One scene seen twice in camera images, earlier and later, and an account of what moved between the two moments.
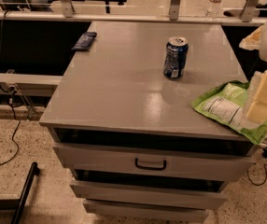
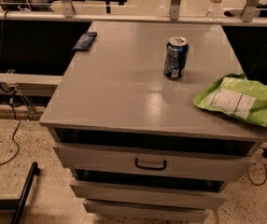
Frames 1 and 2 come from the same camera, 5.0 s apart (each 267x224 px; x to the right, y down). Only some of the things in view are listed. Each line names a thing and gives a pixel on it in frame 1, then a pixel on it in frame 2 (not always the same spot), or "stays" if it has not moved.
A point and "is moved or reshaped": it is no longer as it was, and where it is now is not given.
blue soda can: x=175 y=54 stays
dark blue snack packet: x=85 y=41 stays
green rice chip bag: x=228 y=105 is moved or reshaped
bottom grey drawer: x=133 y=209 stays
